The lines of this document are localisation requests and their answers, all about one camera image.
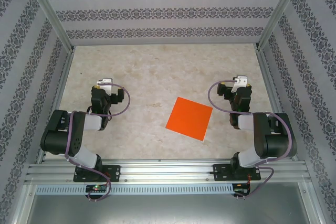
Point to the orange square paper sheet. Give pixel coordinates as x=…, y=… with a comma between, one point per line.
x=189, y=119

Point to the aluminium side floor rail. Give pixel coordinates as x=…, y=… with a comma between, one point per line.
x=268, y=77
x=56, y=103

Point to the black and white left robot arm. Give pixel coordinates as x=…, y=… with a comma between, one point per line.
x=60, y=140

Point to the grey sheet metal tray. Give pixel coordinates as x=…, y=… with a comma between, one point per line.
x=168, y=211

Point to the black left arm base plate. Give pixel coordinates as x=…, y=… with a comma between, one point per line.
x=115, y=172

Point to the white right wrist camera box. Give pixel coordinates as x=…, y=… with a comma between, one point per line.
x=240, y=81

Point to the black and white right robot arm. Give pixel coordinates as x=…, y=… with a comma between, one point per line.
x=278, y=140

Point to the aluminium frame post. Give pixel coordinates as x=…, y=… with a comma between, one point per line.
x=49, y=11
x=279, y=11

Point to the small circuit board green light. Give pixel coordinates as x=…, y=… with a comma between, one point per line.
x=95, y=188

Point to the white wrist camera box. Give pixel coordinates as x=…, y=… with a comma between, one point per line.
x=240, y=81
x=105, y=85

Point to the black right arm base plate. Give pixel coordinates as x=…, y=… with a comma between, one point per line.
x=219, y=172

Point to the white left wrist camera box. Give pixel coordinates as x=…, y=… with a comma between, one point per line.
x=105, y=85

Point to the long aluminium mounting rail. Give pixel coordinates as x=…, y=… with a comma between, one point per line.
x=168, y=169

